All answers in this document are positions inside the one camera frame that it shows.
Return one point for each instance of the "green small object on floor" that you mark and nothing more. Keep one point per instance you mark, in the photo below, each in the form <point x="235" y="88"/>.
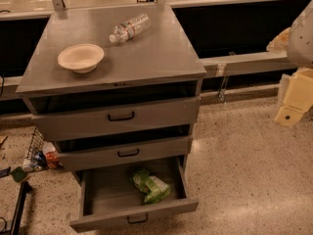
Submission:
<point x="19" y="175"/>

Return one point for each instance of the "white small bottle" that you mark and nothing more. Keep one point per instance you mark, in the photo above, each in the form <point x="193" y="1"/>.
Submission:
<point x="27" y="165"/>

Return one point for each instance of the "grey top drawer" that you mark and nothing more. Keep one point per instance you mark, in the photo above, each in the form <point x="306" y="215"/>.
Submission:
<point x="119" y="119"/>

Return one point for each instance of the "long grey shelf rail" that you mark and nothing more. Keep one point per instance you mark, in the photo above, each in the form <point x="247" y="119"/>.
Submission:
<point x="246" y="63"/>

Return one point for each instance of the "clear plastic water bottle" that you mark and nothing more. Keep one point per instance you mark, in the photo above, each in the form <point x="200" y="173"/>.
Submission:
<point x="129" y="29"/>

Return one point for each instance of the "red snack package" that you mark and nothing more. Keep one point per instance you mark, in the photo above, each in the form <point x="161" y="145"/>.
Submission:
<point x="51" y="155"/>

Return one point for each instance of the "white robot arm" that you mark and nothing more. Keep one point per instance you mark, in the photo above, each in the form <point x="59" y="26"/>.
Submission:
<point x="300" y="45"/>

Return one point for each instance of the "green rice chip bag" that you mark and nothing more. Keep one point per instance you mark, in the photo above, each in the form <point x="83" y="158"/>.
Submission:
<point x="153" y="188"/>

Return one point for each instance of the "blue soda can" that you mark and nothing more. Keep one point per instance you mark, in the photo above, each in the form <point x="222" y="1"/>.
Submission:
<point x="39" y="161"/>

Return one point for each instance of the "white paper bowl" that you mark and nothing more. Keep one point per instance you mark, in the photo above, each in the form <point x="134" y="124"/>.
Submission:
<point x="81" y="58"/>

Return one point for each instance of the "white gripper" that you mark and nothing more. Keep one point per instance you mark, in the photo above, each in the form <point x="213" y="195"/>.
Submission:
<point x="301" y="39"/>

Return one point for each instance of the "grey middle drawer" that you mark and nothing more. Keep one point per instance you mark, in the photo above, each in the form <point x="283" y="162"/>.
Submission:
<point x="126" y="154"/>

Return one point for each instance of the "grey open bottom drawer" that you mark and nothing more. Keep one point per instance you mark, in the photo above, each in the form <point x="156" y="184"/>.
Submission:
<point x="109" y="199"/>

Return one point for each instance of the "black stand leg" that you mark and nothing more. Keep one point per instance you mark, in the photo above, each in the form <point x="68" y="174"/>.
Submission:
<point x="15" y="226"/>

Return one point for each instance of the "wire basket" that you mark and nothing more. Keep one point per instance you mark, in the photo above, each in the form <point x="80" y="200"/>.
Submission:
<point x="36" y="144"/>

